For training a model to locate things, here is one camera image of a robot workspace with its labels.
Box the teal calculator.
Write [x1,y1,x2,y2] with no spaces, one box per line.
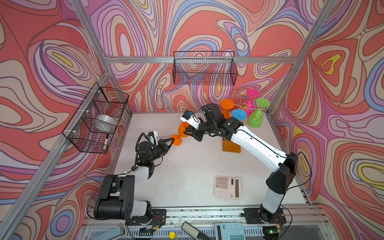
[215,223,246,240]

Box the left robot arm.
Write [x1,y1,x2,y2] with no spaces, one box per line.
[93,132,177,225]

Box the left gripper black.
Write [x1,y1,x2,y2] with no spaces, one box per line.
[147,139,174,165]

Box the orange wine glass rear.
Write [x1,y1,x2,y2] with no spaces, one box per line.
[221,99,235,119]

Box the black wire basket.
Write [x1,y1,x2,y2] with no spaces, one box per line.
[63,83,129,154]
[173,50,238,86]

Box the orange wine glass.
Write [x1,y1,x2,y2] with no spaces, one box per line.
[221,99,235,119]
[171,122,190,146]

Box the magenta wine glass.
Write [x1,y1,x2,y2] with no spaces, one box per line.
[245,89,260,116]

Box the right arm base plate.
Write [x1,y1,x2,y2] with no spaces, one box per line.
[241,208,287,225]

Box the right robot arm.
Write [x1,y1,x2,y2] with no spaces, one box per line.
[181,104,298,223]

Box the green wine glass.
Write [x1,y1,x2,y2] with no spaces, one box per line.
[248,99,271,128]

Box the gold wire rack wooden base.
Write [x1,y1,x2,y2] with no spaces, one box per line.
[220,89,262,154]

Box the silver tape roll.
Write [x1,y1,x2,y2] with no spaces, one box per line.
[96,114,118,126]

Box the black wire basket left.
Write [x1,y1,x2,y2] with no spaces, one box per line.
[63,83,129,154]

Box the pink calculator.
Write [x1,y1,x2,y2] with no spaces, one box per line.
[214,176,242,200]

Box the orange wine glass front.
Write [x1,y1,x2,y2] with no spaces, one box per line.
[171,122,190,146]

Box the black wire basket back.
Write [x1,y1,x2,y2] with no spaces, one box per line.
[173,50,238,86]

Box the marker pen in basket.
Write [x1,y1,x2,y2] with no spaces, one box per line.
[103,134,109,152]

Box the blue wine glass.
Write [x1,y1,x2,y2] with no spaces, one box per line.
[232,109,248,121]

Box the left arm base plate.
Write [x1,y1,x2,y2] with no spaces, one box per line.
[125,209,167,227]

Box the yellow small ball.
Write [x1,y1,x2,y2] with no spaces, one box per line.
[169,232,176,240]

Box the black phone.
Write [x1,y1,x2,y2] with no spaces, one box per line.
[182,222,211,240]

